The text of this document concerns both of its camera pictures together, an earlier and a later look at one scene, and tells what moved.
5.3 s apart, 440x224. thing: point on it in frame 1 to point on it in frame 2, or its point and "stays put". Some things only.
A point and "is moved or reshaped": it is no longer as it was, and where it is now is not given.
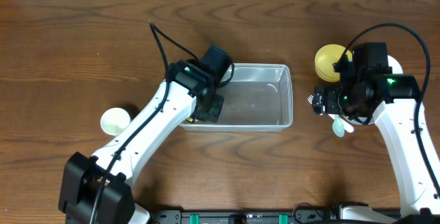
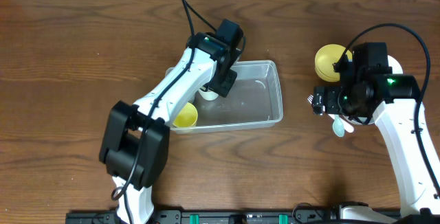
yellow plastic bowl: (326, 56) stays put
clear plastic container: (259, 97) is moved or reshaped
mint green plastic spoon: (337, 126) stays put
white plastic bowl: (396, 67) stays put
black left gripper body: (212, 113) to (224, 86)
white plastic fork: (346, 125) stays put
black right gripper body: (333, 92) stays put
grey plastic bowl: (370, 121) stays put
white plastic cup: (113, 120) is moved or reshaped
